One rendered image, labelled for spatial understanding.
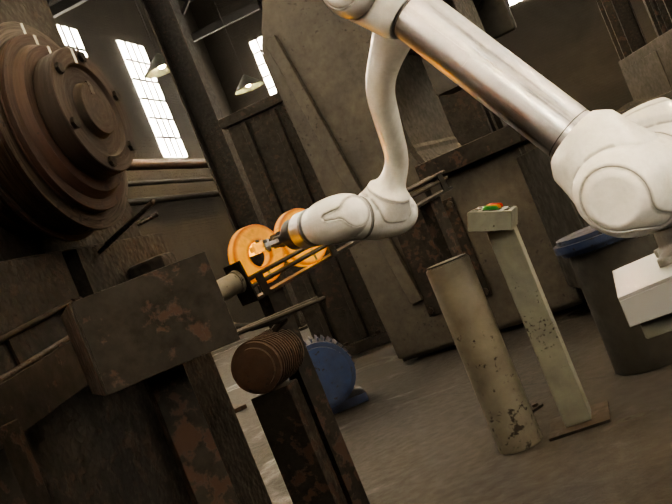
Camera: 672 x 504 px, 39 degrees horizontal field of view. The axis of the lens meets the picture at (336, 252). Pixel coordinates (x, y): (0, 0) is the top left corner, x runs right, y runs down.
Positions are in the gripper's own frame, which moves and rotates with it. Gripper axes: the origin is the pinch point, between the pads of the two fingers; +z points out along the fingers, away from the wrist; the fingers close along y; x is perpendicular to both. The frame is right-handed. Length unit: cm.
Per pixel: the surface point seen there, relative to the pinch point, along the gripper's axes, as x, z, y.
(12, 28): 60, -13, -47
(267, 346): -22.0, -13.7, -16.2
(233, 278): -4.9, -2.3, -10.7
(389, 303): -50, 154, 174
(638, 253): -39, -42, 93
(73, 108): 40, -22, -45
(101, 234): 16.4, 15.1, -30.4
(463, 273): -25, -29, 38
